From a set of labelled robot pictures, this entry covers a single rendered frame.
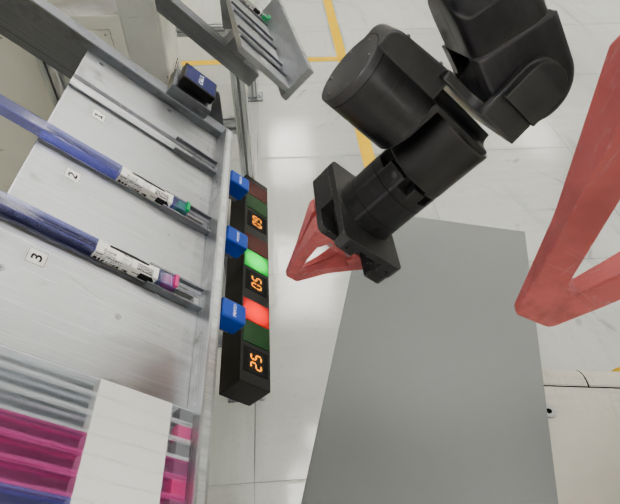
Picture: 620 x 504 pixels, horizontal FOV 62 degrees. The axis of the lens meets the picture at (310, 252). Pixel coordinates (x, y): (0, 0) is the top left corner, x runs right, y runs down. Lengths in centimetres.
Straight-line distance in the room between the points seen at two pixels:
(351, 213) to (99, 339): 22
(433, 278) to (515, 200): 122
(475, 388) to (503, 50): 38
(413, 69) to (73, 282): 31
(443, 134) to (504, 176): 163
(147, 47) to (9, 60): 76
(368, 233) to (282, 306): 104
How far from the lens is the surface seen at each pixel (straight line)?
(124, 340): 46
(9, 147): 185
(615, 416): 108
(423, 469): 57
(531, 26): 39
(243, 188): 69
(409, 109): 37
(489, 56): 38
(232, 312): 53
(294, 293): 148
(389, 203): 41
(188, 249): 56
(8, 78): 172
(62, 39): 73
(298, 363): 133
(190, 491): 42
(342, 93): 36
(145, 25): 97
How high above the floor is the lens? 111
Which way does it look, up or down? 44 degrees down
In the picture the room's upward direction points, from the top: straight up
